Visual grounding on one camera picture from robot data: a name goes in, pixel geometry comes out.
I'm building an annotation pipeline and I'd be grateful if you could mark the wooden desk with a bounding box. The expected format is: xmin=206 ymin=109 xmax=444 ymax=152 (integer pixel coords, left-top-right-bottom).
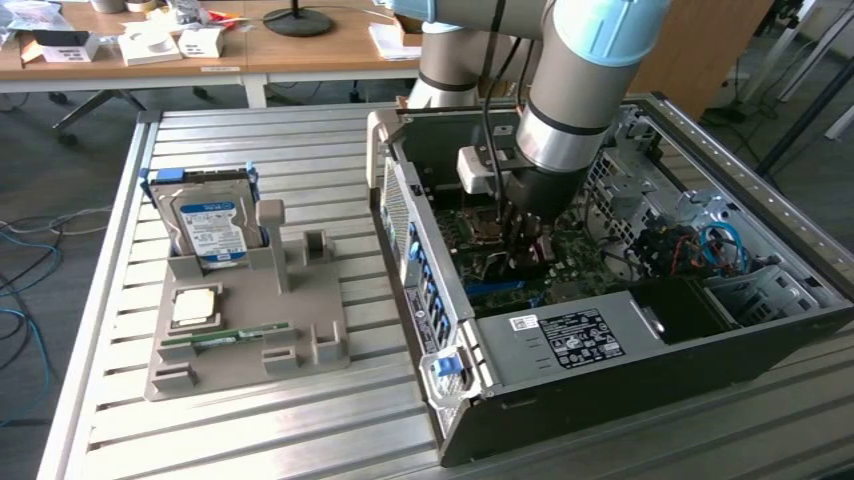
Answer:
xmin=243 ymin=0 xmax=546 ymax=109
xmin=0 ymin=0 xmax=268 ymax=109

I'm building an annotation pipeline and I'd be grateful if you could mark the black chair base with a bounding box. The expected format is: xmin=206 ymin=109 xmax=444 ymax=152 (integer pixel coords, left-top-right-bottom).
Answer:
xmin=51 ymin=88 xmax=149 ymax=147

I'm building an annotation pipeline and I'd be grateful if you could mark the black camera cable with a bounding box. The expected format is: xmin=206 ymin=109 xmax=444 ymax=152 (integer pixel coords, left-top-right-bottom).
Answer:
xmin=480 ymin=0 xmax=528 ymax=224

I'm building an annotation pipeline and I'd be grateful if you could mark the red wire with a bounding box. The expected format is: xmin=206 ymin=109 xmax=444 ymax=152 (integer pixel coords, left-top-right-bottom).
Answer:
xmin=673 ymin=234 xmax=697 ymax=274

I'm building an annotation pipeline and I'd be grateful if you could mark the white box with black lid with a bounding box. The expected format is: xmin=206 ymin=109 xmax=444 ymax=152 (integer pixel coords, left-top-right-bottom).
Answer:
xmin=32 ymin=29 xmax=101 ymax=64

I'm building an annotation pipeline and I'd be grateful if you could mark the grey printed parts rack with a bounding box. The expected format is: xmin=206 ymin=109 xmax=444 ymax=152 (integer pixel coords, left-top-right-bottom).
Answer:
xmin=144 ymin=198 xmax=355 ymax=404

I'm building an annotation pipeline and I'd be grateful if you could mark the blue card latch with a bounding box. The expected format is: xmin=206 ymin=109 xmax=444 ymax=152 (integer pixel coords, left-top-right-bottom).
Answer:
xmin=431 ymin=352 xmax=468 ymax=376

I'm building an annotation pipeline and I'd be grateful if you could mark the black lamp base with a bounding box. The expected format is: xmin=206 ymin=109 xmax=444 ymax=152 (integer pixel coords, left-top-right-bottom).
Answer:
xmin=262 ymin=0 xmax=335 ymax=38

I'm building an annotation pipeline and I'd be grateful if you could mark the green RAM stick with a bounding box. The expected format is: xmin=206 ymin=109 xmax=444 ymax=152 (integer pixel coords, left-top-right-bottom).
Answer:
xmin=163 ymin=323 xmax=295 ymax=349

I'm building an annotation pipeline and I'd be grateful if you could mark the metal CPU socket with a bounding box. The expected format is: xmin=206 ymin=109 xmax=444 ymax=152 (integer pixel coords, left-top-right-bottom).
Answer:
xmin=459 ymin=207 xmax=510 ymax=246

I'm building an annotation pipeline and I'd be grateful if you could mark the clear plastic bag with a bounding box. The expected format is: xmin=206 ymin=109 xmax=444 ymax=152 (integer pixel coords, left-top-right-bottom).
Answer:
xmin=0 ymin=0 xmax=68 ymax=31

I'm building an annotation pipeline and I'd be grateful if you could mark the blue data wire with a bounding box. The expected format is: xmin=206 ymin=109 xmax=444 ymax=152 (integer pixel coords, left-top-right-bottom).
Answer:
xmin=699 ymin=222 xmax=750 ymax=274

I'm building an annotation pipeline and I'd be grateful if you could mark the black open PC case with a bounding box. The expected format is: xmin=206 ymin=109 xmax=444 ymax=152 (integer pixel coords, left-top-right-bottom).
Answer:
xmin=364 ymin=91 xmax=854 ymax=469

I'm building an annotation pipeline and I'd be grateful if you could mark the blue floor cable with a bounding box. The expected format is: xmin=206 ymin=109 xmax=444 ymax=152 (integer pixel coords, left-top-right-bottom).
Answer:
xmin=0 ymin=227 xmax=65 ymax=426

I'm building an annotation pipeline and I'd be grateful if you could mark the blue expansion slot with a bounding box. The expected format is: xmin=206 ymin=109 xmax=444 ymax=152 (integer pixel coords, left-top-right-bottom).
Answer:
xmin=466 ymin=279 xmax=530 ymax=296

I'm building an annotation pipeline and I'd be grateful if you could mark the silver disk bay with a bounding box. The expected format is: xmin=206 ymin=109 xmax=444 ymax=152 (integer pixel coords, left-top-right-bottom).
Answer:
xmin=703 ymin=264 xmax=822 ymax=329

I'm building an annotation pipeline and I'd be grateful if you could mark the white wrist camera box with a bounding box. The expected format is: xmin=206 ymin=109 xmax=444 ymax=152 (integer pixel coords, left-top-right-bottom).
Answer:
xmin=456 ymin=145 xmax=516 ymax=195

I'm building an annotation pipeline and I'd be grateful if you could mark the white box with black label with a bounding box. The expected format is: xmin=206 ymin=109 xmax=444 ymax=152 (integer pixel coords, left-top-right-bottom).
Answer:
xmin=176 ymin=27 xmax=227 ymax=59

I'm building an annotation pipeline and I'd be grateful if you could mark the green motherboard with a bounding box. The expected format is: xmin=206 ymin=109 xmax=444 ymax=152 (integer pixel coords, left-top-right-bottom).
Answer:
xmin=430 ymin=179 xmax=642 ymax=321

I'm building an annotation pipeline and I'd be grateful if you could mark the hard disk with blue bracket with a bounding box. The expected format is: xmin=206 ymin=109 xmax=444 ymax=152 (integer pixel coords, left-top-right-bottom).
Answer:
xmin=139 ymin=162 xmax=263 ymax=274

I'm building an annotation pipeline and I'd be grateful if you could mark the silver CPU chip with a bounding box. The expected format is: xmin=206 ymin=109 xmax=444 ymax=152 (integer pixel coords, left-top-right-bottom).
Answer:
xmin=171 ymin=288 xmax=220 ymax=326

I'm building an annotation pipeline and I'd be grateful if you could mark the grey power supply unit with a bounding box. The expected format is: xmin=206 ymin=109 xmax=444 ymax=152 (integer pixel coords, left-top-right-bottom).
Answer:
xmin=476 ymin=292 xmax=669 ymax=386

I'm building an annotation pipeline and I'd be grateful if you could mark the white paper booklet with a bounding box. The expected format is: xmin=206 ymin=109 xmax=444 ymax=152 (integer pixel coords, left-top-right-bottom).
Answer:
xmin=368 ymin=22 xmax=424 ymax=61

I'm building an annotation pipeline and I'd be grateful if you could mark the white box with tape ring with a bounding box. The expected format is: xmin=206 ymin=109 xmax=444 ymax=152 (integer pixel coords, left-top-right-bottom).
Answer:
xmin=117 ymin=24 xmax=183 ymax=66

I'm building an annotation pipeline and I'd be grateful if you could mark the white floor cable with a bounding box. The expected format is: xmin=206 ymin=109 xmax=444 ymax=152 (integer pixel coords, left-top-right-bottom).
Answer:
xmin=0 ymin=206 xmax=112 ymax=237

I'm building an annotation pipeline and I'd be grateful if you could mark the wooden cabinet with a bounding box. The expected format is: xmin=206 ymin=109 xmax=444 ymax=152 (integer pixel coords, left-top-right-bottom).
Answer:
xmin=626 ymin=0 xmax=775 ymax=121

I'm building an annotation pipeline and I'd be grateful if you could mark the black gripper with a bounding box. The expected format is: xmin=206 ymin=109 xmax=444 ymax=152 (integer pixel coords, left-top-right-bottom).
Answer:
xmin=499 ymin=167 xmax=588 ymax=269

